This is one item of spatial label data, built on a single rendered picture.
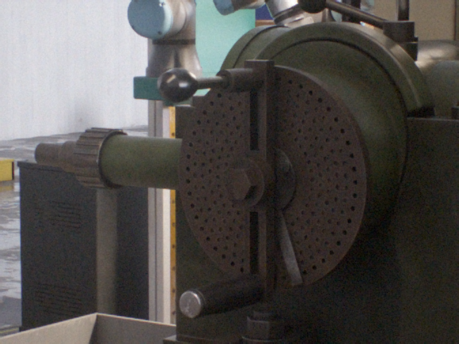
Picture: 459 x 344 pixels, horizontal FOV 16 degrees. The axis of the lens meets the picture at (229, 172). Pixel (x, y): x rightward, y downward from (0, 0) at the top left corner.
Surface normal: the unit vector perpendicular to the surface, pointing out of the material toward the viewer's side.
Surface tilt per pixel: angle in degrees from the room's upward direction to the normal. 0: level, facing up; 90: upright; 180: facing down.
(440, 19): 90
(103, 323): 90
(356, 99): 45
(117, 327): 90
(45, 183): 90
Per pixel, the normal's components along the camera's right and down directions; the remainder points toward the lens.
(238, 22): 0.75, 0.07
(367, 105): 0.37, -0.54
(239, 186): -0.58, 0.09
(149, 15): -0.33, 0.23
